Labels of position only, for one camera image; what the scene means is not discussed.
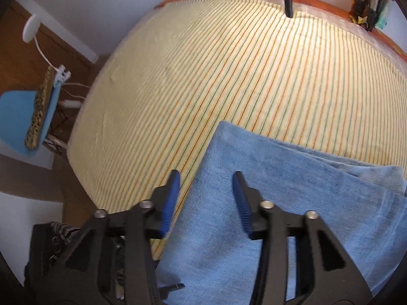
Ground orange wooden bed frame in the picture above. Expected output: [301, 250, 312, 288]
[156, 0, 407, 58]

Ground cluttered shelf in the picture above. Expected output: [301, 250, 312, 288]
[348, 0, 395, 32]

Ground white clip lamp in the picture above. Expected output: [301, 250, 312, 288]
[22, 15, 71, 83]

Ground dark bag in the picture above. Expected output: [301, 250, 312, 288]
[24, 221, 96, 293]

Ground striped yellow bed sheet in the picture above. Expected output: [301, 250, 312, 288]
[68, 0, 407, 261]

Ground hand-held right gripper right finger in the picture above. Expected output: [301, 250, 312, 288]
[232, 171, 372, 305]

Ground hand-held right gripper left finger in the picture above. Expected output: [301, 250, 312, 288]
[55, 169, 182, 305]

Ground leopard print cushion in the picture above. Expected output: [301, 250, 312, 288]
[25, 67, 55, 150]

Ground blue denim pants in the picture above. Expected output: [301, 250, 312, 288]
[156, 121, 407, 305]

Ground light blue chair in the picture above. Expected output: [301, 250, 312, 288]
[0, 90, 69, 159]

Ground white clip-on lamp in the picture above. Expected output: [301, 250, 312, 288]
[0, 0, 99, 96]

